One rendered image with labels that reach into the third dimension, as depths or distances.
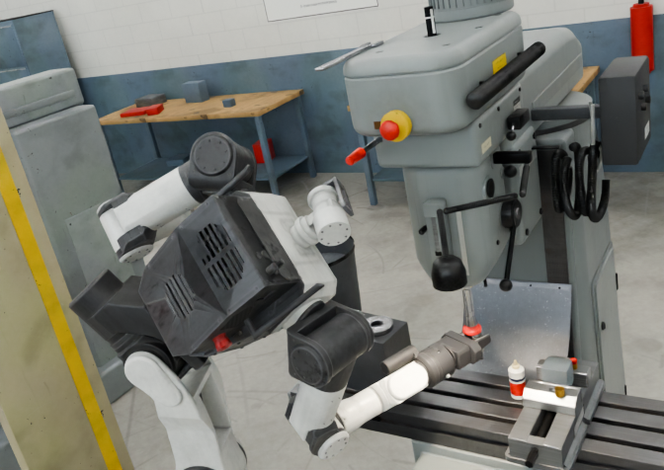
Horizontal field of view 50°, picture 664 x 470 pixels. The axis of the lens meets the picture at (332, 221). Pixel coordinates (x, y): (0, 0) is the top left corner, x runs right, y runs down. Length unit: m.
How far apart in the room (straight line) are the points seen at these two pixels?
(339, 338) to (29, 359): 1.80
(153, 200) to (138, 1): 6.59
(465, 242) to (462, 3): 0.54
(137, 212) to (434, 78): 0.66
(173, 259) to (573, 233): 1.16
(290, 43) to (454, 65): 5.59
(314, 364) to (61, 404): 1.89
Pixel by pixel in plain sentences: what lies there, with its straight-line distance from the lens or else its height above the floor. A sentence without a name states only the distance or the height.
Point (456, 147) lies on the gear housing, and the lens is 1.48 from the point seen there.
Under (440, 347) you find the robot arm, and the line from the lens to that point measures 1.75.
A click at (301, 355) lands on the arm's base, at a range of 1.31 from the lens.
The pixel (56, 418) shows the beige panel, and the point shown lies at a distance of 3.06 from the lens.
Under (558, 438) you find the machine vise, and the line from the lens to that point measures 1.71.
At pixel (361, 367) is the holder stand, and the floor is 1.03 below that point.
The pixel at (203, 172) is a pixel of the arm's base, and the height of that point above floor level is 1.75.
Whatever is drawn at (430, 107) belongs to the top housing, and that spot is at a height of 1.79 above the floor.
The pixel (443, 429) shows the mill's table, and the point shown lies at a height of 0.92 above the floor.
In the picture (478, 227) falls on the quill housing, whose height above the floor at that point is 1.47.
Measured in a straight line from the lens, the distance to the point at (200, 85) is 7.31.
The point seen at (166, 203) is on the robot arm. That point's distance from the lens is 1.49.
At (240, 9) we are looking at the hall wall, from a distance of 7.16.
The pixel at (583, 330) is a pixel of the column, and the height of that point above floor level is 0.94.
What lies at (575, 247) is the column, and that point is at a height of 1.21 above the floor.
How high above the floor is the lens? 2.11
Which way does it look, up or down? 21 degrees down
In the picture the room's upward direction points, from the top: 12 degrees counter-clockwise
